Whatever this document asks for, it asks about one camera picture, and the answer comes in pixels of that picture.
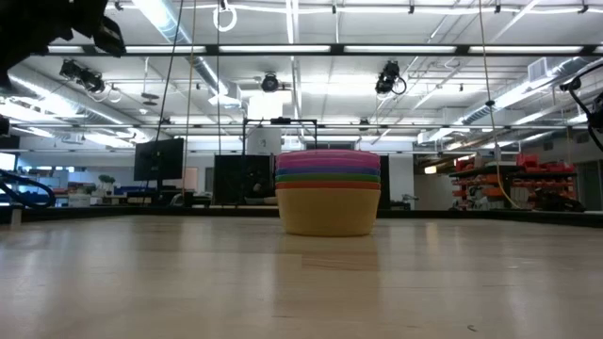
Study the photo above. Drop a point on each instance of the white box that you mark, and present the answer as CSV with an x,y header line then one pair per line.
x,y
264,140

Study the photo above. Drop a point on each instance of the black office chair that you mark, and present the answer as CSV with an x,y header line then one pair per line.
x,y
558,202

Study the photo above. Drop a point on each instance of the pink plastic bowl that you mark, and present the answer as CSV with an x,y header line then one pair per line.
x,y
327,154

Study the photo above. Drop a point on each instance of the purple plastic bowl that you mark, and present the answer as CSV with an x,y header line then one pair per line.
x,y
327,164

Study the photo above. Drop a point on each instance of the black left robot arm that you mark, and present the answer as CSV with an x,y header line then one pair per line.
x,y
28,28

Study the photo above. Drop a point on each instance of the storage rack with orange bins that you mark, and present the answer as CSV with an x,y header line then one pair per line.
x,y
480,190

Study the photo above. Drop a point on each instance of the black computer monitor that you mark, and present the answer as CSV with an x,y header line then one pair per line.
x,y
158,160

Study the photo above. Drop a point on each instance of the yellow plastic bowl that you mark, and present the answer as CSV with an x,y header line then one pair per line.
x,y
327,212

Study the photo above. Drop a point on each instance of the black ceiling camera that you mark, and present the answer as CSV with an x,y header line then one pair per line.
x,y
82,77
270,83
571,85
387,77

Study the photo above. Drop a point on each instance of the black overhead light bar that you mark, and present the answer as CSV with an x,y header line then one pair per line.
x,y
337,49

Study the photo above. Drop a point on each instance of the black metal frame stand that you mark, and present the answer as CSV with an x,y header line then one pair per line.
x,y
281,121

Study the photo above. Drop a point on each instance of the black table edge frame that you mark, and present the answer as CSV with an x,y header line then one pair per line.
x,y
447,215

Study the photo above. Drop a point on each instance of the small green potted plant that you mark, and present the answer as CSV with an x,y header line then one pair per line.
x,y
106,179

